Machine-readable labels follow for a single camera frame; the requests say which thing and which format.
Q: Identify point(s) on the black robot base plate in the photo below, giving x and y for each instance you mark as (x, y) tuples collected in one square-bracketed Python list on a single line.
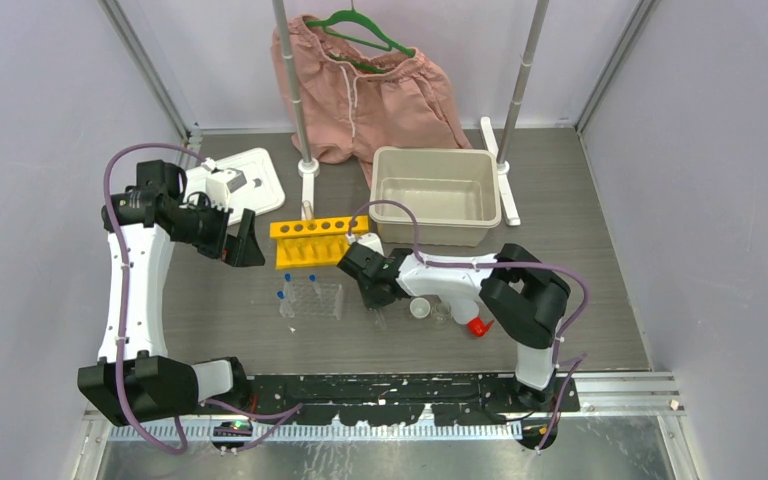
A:
[(453, 399)]

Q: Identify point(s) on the small clear glass beaker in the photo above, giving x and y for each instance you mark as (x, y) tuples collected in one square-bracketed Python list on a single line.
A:
[(441, 313)]

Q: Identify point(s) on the left metal rack pole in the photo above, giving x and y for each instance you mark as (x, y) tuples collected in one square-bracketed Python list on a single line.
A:
[(308, 166)]

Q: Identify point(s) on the large clear glass test tube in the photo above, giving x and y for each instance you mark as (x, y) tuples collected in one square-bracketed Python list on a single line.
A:
[(307, 211)]

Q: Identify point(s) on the metal rack pole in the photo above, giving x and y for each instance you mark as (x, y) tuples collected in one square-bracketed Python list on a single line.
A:
[(308, 166), (500, 150)]

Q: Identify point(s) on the blue-capped small test tube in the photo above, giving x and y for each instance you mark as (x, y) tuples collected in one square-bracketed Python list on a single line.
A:
[(285, 305)]

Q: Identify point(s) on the right metal rack pole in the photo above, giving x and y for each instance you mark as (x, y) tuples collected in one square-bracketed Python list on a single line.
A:
[(500, 150)]

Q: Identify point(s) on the white plastic squeeze bottle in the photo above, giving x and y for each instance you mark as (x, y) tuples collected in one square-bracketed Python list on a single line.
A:
[(465, 312)]

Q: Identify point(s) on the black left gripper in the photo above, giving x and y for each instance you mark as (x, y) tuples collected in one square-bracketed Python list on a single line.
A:
[(242, 249)]

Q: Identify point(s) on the white plastic lid tray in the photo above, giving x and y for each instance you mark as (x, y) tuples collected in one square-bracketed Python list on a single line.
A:
[(246, 180)]

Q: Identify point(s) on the clear acrylic tube rack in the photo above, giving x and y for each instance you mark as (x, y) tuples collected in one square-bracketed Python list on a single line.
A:
[(329, 305)]

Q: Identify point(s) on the pink fabric shorts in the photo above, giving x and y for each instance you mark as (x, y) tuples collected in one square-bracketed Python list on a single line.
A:
[(355, 104)]

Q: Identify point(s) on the beige plastic bin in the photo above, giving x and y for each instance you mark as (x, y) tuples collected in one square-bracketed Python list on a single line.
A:
[(453, 194)]

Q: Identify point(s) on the white slotted cable duct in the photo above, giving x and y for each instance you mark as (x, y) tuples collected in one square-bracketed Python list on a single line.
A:
[(204, 429)]

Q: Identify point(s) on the yellow plastic test tube rack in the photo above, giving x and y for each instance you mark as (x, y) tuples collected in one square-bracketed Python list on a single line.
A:
[(314, 243)]

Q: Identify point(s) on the small white cup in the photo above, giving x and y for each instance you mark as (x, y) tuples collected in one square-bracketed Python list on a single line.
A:
[(420, 308)]

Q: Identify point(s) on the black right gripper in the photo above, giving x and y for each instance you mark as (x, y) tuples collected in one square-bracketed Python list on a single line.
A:
[(373, 302)]

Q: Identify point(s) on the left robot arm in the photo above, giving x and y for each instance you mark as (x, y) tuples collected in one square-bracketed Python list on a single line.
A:
[(134, 379)]

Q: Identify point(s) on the green clothes hanger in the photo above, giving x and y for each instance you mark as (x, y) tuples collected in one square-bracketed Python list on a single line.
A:
[(350, 40)]

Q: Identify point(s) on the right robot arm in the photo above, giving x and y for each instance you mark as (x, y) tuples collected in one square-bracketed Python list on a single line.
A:
[(510, 288)]

